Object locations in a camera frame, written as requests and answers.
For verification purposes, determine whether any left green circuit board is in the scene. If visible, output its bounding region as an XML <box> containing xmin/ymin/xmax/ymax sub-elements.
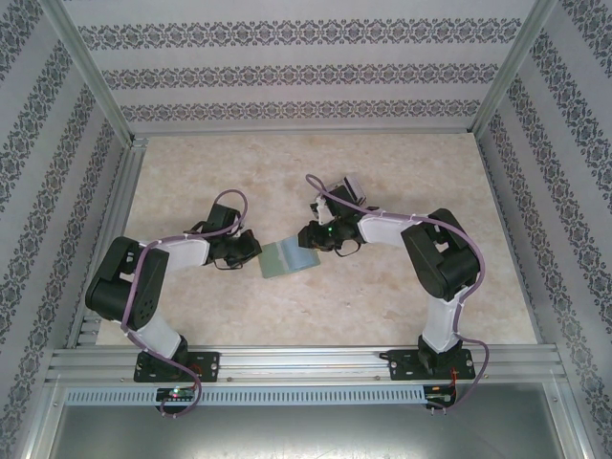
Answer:
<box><xmin>156</xmin><ymin>387</ymin><xmax>198</xmax><ymax>403</ymax></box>

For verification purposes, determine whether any grey sheet metal panel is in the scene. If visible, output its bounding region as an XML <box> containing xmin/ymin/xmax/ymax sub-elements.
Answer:
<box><xmin>47</xmin><ymin>404</ymin><xmax>570</xmax><ymax>459</ymax></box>

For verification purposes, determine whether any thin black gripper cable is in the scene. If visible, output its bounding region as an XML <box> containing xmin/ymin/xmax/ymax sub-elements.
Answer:
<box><xmin>333</xmin><ymin>237</ymin><xmax>365</xmax><ymax>258</ymax></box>
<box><xmin>213</xmin><ymin>254</ymin><xmax>246</xmax><ymax>273</ymax></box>

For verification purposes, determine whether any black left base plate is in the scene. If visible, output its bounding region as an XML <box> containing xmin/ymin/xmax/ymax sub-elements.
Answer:
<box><xmin>134</xmin><ymin>351</ymin><xmax>222</xmax><ymax>384</ymax></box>

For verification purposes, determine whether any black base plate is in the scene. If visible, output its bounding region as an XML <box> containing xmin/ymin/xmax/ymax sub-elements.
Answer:
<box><xmin>134</xmin><ymin>351</ymin><xmax>222</xmax><ymax>384</ymax></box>
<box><xmin>387</xmin><ymin>348</ymin><xmax>476</xmax><ymax>383</ymax></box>

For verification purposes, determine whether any aluminium mounting rail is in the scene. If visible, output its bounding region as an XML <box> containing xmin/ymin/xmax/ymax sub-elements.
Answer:
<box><xmin>45</xmin><ymin>343</ymin><xmax>568</xmax><ymax>384</ymax></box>

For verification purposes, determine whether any aluminium side rail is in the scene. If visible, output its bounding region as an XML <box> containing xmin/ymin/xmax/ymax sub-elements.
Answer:
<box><xmin>66</xmin><ymin>136</ymin><xmax>150</xmax><ymax>348</ymax></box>

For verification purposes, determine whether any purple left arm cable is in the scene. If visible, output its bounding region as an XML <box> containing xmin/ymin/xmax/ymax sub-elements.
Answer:
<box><xmin>119</xmin><ymin>189</ymin><xmax>251</xmax><ymax>422</ymax></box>

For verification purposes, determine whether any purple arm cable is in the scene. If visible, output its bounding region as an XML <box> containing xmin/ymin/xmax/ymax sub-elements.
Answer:
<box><xmin>304</xmin><ymin>173</ymin><xmax>492</xmax><ymax>417</ymax></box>
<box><xmin>119</xmin><ymin>189</ymin><xmax>251</xmax><ymax>422</ymax></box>

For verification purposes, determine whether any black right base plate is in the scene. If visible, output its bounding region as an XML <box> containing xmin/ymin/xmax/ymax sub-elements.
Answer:
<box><xmin>387</xmin><ymin>348</ymin><xmax>476</xmax><ymax>383</ymax></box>

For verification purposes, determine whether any slotted grey cable duct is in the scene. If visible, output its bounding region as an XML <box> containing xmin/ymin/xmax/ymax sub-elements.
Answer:
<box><xmin>64</xmin><ymin>385</ymin><xmax>427</xmax><ymax>405</ymax></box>

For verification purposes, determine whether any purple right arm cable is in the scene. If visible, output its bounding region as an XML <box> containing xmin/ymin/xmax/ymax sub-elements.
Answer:
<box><xmin>304</xmin><ymin>173</ymin><xmax>492</xmax><ymax>417</ymax></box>

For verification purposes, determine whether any aluminium frame post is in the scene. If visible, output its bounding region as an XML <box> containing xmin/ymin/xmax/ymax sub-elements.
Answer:
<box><xmin>469</xmin><ymin>0</ymin><xmax>559</xmax><ymax>140</ymax></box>
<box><xmin>40</xmin><ymin>0</ymin><xmax>139</xmax><ymax>147</ymax></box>

